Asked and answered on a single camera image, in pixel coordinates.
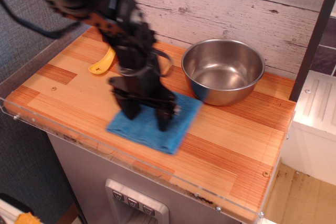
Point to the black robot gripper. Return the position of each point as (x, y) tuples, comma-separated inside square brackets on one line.
[(133, 88)]

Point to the blue towel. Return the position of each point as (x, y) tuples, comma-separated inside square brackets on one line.
[(144, 129)]

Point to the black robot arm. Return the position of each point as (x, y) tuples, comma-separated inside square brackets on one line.
[(121, 25)]

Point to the yellow dish brush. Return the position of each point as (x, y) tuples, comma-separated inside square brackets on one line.
[(104, 64)]

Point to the clear acrylic table guard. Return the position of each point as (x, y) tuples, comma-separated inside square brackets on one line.
[(222, 170)]

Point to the grey toy fridge cabinet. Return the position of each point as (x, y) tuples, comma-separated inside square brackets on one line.
[(87, 173)]

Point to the stainless steel bowl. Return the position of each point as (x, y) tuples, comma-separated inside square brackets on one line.
[(222, 72)]

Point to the silver dispenser button panel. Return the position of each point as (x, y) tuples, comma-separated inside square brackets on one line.
[(131, 206)]

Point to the yellow object bottom left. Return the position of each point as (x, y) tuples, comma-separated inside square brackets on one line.
[(27, 218)]

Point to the white toy sink unit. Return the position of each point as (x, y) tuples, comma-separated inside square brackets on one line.
[(310, 144)]

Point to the dark right vertical post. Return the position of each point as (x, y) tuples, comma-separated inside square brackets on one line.
[(316, 36)]

